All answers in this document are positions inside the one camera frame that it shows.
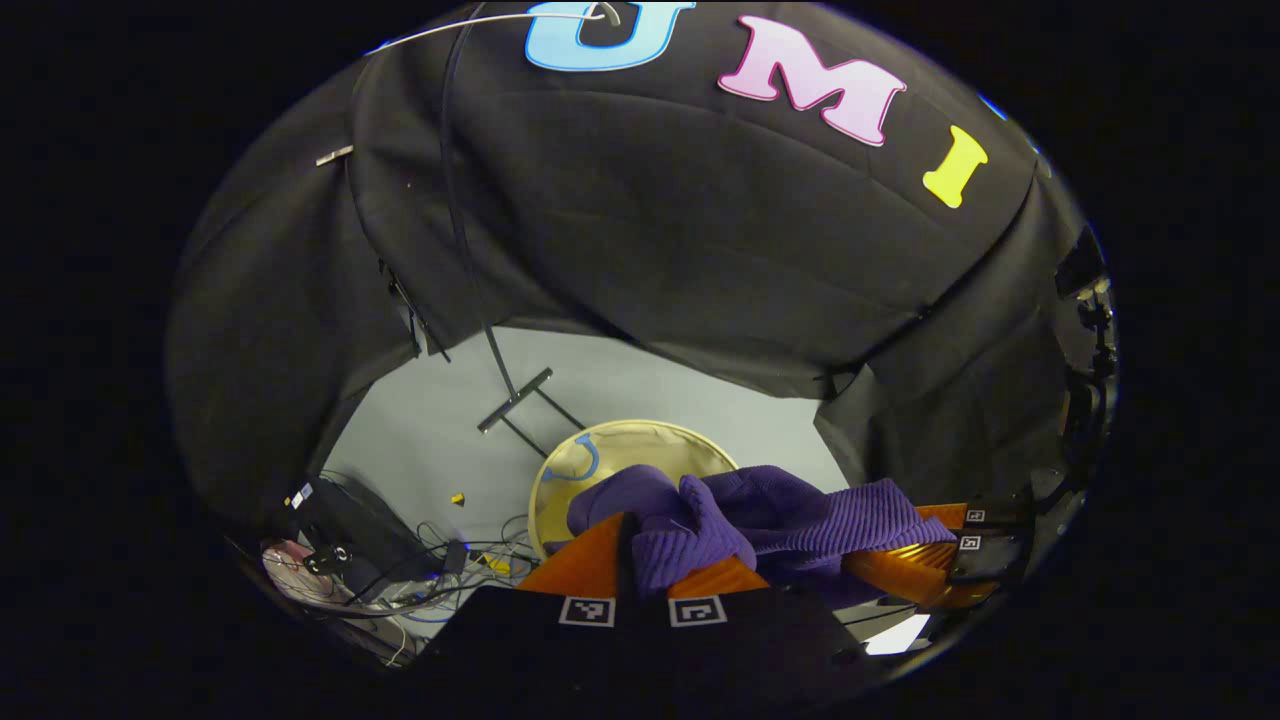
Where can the silver clip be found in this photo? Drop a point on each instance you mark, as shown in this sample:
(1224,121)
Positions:
(335,156)

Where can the black equipment box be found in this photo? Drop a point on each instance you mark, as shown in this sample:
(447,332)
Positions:
(370,520)

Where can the black clothes rack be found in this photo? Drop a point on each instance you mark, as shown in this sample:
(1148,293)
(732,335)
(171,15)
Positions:
(515,400)

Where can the beige laundry hamper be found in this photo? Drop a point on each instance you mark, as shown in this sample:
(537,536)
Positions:
(650,445)

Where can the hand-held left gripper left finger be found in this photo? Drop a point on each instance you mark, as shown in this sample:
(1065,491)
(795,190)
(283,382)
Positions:
(540,640)

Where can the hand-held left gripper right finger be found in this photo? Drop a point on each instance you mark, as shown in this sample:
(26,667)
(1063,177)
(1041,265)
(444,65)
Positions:
(750,640)

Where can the purple ribbed jacket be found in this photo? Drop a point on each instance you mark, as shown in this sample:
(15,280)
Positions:
(800,520)

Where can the empty white hanger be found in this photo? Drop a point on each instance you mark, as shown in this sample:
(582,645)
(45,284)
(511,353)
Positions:
(500,19)

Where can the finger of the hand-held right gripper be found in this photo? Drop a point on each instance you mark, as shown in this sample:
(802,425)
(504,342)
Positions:
(1000,512)
(930,575)

